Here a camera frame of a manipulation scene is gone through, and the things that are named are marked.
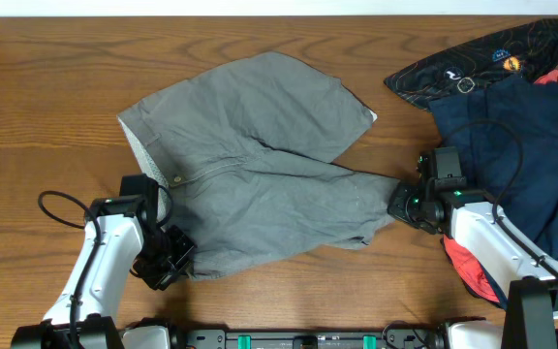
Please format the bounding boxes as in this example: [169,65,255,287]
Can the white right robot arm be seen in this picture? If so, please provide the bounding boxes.
[387,182,558,348]

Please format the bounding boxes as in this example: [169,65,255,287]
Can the navy blue garment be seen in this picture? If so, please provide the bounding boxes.
[429,76,558,261]

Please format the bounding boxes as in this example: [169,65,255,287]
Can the grey shorts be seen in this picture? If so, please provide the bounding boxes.
[118,52,397,280]

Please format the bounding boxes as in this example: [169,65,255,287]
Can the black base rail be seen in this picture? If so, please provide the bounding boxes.
[123,317,445,349]

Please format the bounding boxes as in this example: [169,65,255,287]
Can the black patterned shorts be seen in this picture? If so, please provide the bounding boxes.
[384,18,558,111]

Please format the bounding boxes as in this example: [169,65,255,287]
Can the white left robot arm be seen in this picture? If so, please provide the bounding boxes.
[11,174,195,349]

